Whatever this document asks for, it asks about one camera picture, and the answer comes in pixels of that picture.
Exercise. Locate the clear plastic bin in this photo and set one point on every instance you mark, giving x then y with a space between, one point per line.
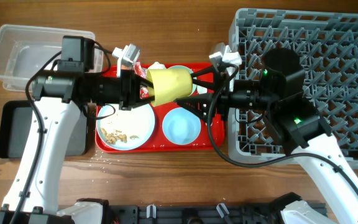
25 49

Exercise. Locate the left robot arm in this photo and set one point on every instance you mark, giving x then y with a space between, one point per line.
57 94

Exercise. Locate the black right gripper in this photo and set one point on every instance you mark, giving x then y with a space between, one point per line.
223 92

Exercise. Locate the grey-blue dishwasher rack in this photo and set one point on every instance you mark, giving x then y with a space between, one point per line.
327 44

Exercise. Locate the yellow cup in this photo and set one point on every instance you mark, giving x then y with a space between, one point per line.
169 84

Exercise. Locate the light blue bowl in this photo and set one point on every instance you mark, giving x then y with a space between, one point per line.
181 127

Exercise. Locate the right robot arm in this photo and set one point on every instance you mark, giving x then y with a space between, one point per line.
291 120

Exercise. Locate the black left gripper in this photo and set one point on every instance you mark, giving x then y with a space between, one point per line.
126 89

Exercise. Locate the food scraps on plate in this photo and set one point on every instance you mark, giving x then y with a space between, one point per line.
115 136

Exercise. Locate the red plastic tray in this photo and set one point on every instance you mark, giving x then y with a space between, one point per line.
158 142

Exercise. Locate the white plastic spoon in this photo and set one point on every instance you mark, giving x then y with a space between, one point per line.
201 90

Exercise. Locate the red snack wrapper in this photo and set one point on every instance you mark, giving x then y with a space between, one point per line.
139 84

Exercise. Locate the light blue plate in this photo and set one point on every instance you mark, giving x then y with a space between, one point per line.
138 121

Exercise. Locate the crumpled white tissue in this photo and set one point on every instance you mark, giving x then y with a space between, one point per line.
156 66

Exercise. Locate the black tray bin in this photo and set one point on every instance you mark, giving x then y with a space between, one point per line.
15 125

